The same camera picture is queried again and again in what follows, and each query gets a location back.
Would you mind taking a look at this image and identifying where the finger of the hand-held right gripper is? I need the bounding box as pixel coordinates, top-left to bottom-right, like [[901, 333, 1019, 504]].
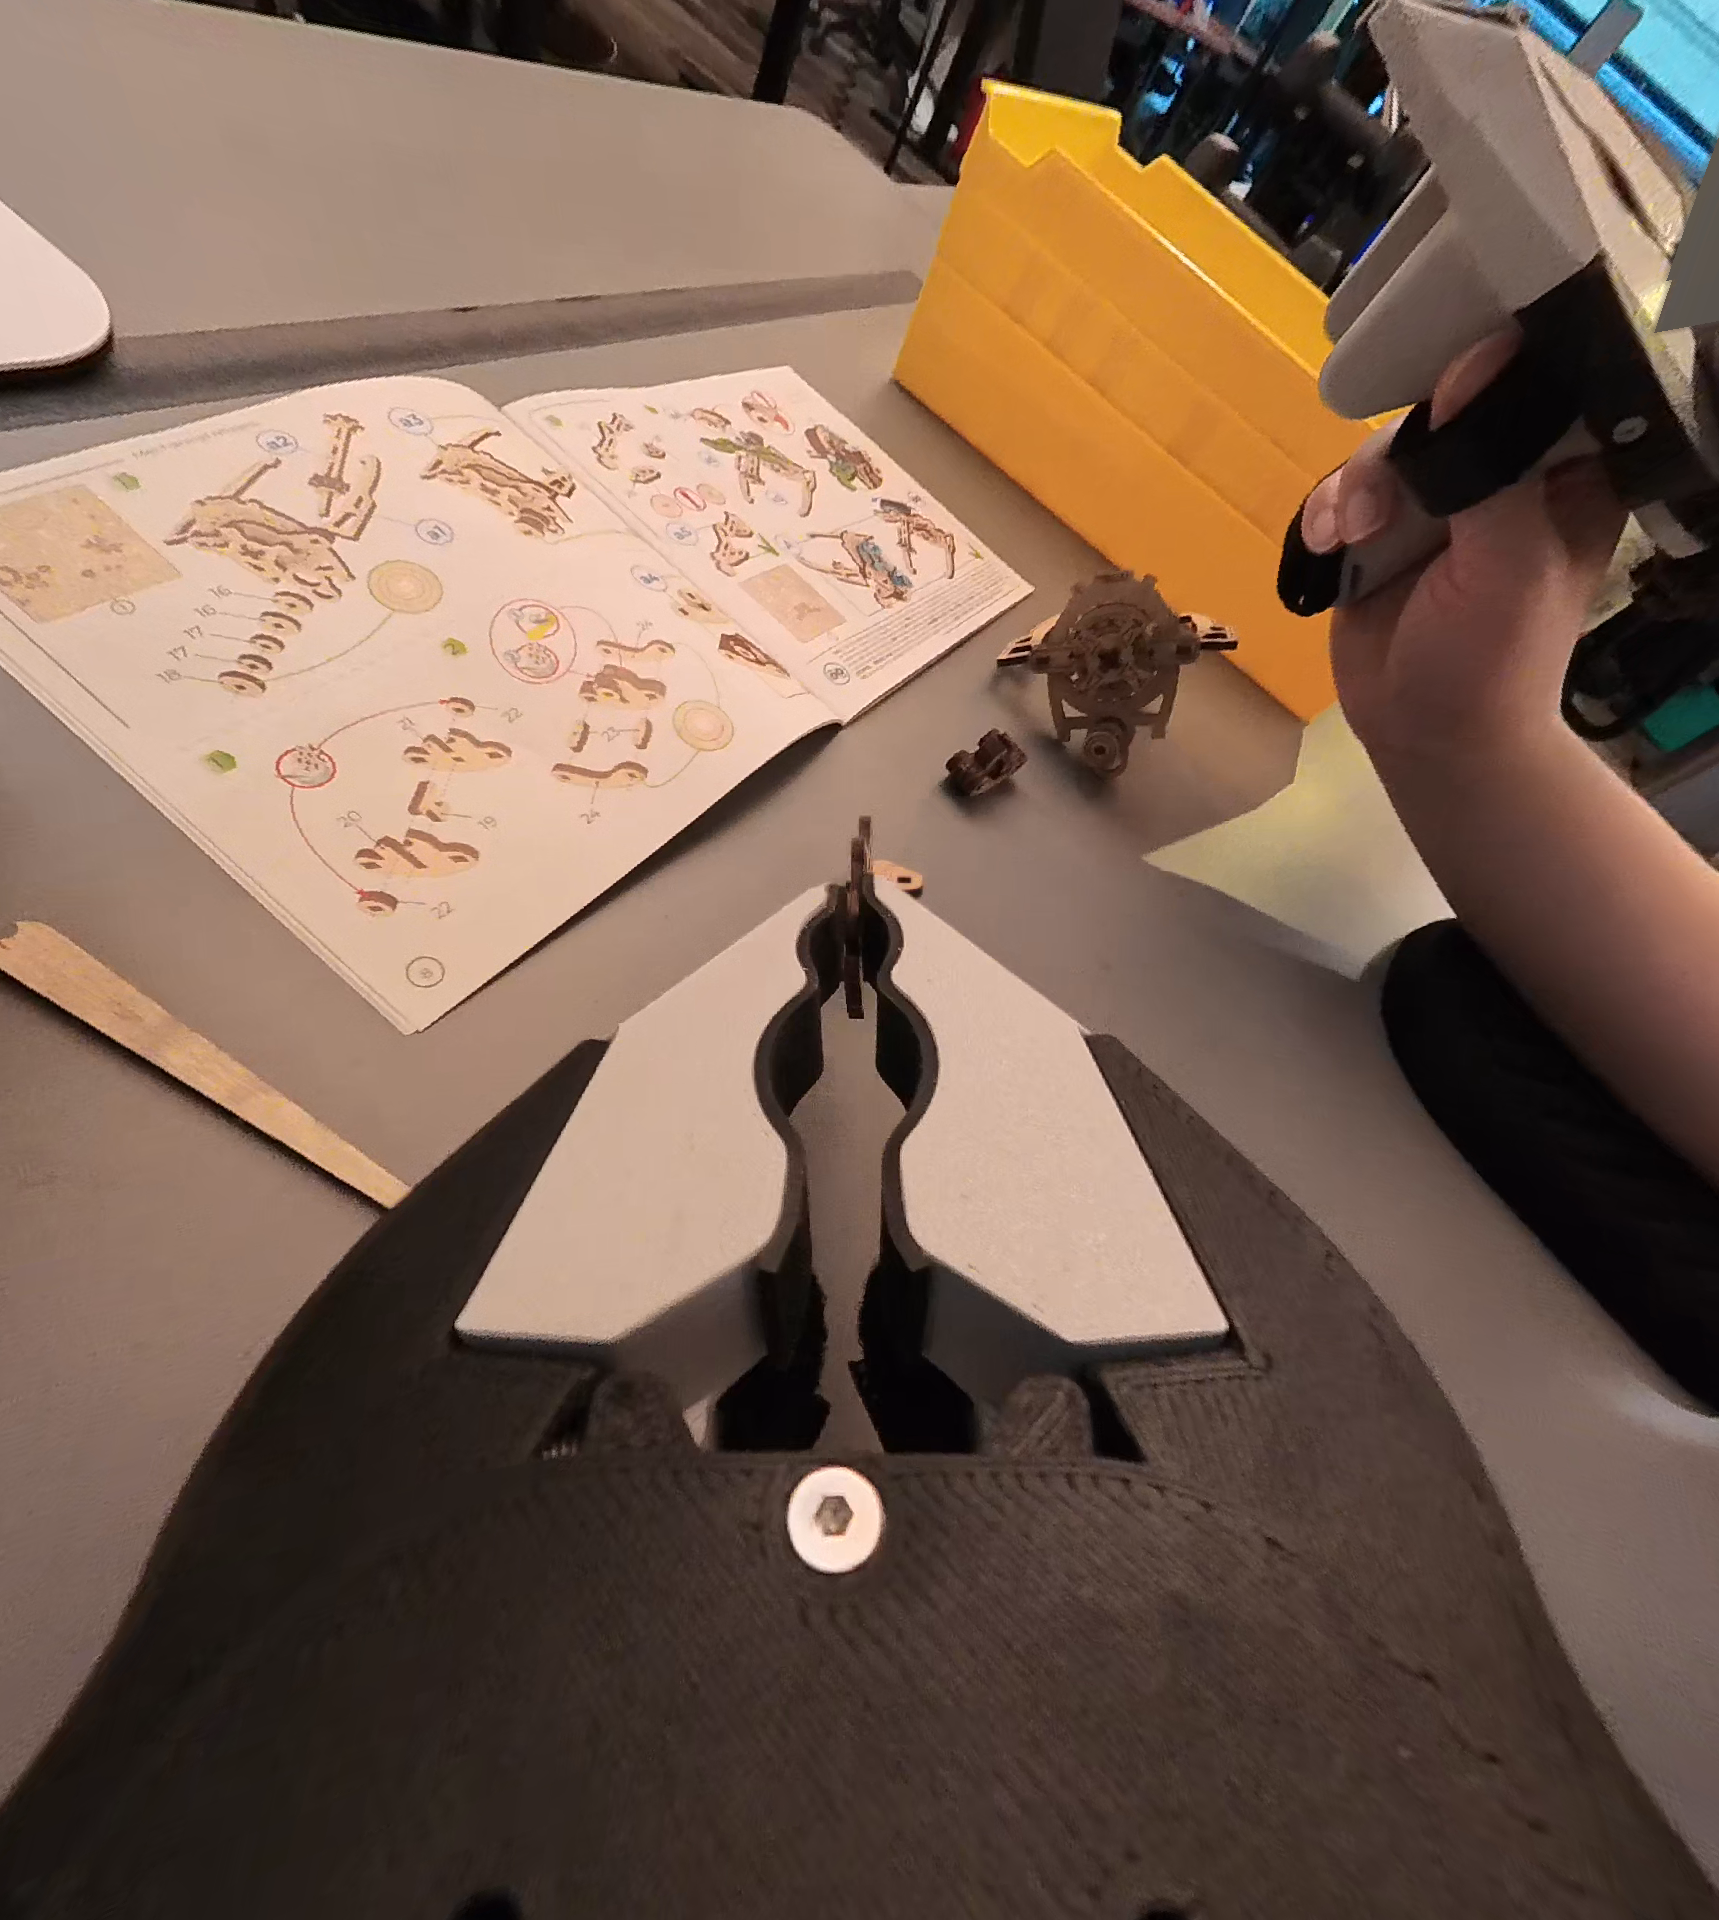
[[1373, 0, 1612, 319]]

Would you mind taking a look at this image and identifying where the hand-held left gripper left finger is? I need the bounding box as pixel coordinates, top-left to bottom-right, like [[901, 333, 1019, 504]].
[[453, 881, 845, 1454]]

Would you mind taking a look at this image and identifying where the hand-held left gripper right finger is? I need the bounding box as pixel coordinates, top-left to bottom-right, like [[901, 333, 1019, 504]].
[[871, 884, 1235, 1403]]

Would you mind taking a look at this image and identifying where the wooden model part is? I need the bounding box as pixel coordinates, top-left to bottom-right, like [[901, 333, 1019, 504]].
[[841, 816, 935, 1022]]

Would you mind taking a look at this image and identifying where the round wooden model assembly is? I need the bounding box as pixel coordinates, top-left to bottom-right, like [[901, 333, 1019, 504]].
[[997, 570, 1239, 782]]

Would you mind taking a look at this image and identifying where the person's right forearm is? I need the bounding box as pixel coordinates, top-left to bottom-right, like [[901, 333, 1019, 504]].
[[1331, 660, 1719, 1209]]

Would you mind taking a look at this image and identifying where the person's right hand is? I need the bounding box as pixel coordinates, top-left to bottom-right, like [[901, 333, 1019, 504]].
[[1305, 321, 1632, 729]]

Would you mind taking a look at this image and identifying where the yellow plastic bin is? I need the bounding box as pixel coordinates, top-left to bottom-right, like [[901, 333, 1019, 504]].
[[893, 78, 1377, 726]]

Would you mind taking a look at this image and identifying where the thin wooden strip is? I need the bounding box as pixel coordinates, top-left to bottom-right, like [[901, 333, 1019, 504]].
[[0, 917, 413, 1212]]

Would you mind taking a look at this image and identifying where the open instruction booklet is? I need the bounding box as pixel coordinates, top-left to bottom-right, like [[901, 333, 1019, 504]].
[[0, 364, 1035, 1038]]

